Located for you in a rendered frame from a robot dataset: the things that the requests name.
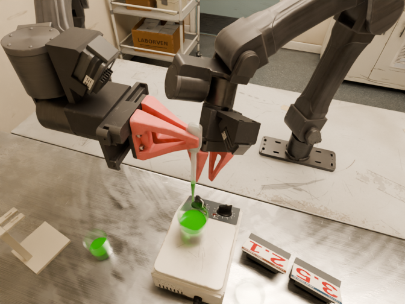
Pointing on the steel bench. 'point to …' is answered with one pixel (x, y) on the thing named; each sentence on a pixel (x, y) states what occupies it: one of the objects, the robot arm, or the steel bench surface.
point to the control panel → (219, 215)
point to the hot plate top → (197, 256)
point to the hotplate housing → (187, 289)
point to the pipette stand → (34, 242)
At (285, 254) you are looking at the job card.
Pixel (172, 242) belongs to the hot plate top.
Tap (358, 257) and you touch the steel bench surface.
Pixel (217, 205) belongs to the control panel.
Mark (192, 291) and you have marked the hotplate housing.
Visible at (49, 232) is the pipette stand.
